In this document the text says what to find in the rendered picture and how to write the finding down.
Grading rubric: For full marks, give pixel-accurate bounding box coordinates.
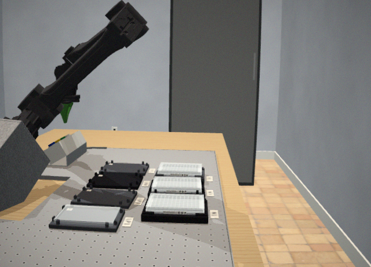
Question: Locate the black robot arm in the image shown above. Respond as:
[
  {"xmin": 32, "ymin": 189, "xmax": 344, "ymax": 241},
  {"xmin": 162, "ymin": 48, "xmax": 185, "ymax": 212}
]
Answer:
[{"xmin": 11, "ymin": 0, "xmax": 149, "ymax": 140}]

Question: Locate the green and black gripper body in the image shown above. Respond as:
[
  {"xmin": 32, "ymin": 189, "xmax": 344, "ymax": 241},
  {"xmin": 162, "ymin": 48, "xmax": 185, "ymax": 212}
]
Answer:
[{"xmin": 61, "ymin": 91, "xmax": 80, "ymax": 104}]

